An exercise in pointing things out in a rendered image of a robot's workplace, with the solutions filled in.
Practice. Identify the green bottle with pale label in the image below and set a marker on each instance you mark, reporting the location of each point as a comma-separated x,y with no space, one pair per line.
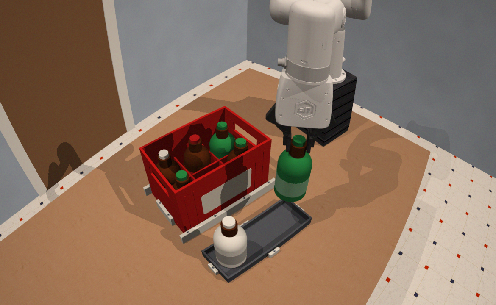
293,171

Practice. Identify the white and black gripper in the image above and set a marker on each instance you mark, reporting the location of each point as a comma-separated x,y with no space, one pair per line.
302,104

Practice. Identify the cream bottle with grey label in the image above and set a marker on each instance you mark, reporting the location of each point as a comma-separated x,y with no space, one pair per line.
230,243

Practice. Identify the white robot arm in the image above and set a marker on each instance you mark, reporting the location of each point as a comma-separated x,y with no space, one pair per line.
315,25

